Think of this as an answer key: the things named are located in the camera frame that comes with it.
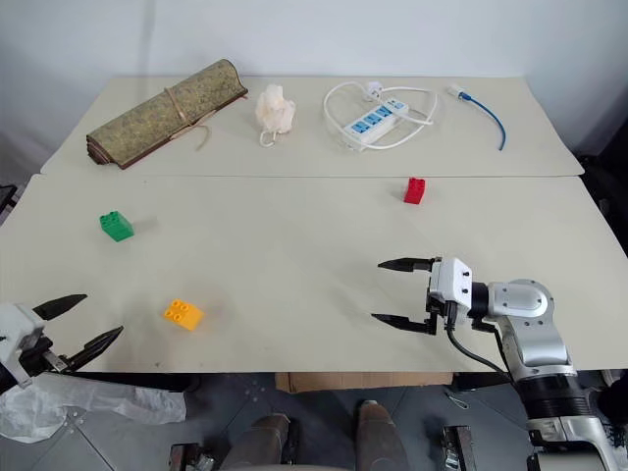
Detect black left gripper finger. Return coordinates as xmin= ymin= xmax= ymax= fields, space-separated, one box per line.
xmin=32 ymin=293 xmax=89 ymax=322
xmin=64 ymin=325 xmax=125 ymax=370

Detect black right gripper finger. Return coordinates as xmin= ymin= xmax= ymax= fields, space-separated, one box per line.
xmin=377 ymin=256 xmax=434 ymax=275
xmin=370 ymin=312 xmax=439 ymax=337

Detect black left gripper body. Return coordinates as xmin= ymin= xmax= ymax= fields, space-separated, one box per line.
xmin=18 ymin=335 xmax=72 ymax=380

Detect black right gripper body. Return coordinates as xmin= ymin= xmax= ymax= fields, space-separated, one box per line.
xmin=424 ymin=255 xmax=460 ymax=338

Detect white plastic bag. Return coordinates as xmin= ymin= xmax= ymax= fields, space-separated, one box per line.
xmin=0 ymin=375 xmax=188 ymax=445

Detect brown cardboard piece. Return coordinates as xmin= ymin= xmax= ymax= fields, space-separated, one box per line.
xmin=274 ymin=372 xmax=454 ymax=394

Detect red toy brick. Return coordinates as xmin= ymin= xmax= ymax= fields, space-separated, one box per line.
xmin=402 ymin=177 xmax=427 ymax=205

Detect yellow toy brick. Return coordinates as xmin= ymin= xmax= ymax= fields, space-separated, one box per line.
xmin=162 ymin=298 xmax=206 ymax=333

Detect green toy brick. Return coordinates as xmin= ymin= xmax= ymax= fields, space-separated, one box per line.
xmin=98 ymin=210 xmax=134 ymax=243

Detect dark rounded shape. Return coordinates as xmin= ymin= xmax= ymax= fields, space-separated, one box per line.
xmin=226 ymin=413 xmax=301 ymax=471
xmin=353 ymin=398 xmax=409 ymax=471

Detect white power strip blue sockets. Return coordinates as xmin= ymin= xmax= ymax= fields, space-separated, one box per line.
xmin=342 ymin=96 xmax=410 ymax=146

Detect crumpled white cloth bag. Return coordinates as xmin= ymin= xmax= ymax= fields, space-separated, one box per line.
xmin=254 ymin=83 xmax=298 ymax=148

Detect rolled bamboo scroll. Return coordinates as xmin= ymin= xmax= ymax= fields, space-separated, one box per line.
xmin=85 ymin=58 xmax=249 ymax=172

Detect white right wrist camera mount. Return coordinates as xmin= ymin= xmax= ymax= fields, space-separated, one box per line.
xmin=429 ymin=256 xmax=475 ymax=316

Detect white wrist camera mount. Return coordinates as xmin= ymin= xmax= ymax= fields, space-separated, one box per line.
xmin=0 ymin=302 xmax=45 ymax=390
xmin=429 ymin=256 xmax=475 ymax=316

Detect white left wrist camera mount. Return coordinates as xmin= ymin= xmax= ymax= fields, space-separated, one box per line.
xmin=0 ymin=302 xmax=45 ymax=390

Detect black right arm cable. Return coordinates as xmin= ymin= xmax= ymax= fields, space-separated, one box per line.
xmin=443 ymin=302 xmax=514 ymax=377

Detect metal bracket on floor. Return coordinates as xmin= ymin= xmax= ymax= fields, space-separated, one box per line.
xmin=169 ymin=441 xmax=220 ymax=471
xmin=440 ymin=424 xmax=475 ymax=471

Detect white power strip with cable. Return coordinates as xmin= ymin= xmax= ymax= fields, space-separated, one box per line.
xmin=322 ymin=79 xmax=439 ymax=153

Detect blue cable white connector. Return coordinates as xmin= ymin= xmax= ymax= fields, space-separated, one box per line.
xmin=445 ymin=84 xmax=508 ymax=152

